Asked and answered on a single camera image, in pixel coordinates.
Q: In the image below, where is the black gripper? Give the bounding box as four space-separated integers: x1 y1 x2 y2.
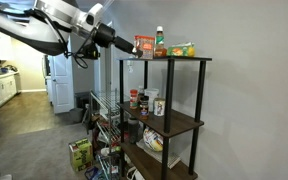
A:
114 36 143 58

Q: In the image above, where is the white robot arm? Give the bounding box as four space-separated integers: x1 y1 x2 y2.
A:
0 0 143 59

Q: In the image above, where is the green label sauce bottle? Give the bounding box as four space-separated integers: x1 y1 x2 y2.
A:
154 26 167 57

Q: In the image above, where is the dark brown spice bottle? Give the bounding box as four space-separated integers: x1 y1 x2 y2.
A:
140 96 149 119

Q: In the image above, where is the red cap spice bottle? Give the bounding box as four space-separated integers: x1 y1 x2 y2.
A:
130 89 138 109

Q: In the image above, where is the black drink bottle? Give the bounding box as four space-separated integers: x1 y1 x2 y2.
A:
128 117 139 144

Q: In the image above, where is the black wooden shelf unit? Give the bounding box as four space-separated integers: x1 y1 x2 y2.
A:
118 56 211 180

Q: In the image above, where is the orange red snack box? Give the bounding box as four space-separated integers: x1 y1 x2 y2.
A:
134 35 155 59

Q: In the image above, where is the white plastic cup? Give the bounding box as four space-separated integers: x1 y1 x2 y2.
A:
144 88 159 112

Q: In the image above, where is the green yellow food package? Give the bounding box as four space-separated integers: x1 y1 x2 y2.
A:
167 42 195 57

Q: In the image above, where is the white printed can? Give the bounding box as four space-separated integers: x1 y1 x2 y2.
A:
154 98 165 116

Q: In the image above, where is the white door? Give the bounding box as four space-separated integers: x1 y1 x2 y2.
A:
49 54 74 114

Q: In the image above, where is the colourful Spalding ball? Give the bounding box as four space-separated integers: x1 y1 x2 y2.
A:
143 127 163 152

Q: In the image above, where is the green yellow box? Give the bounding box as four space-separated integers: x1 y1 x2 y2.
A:
68 138 93 171

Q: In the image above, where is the white kitchen cabinet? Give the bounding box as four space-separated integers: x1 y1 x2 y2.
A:
0 72 17 107

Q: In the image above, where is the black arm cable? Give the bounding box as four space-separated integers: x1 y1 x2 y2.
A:
27 8 100 70

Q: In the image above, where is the metal wire rack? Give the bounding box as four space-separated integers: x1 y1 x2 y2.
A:
90 91 121 180

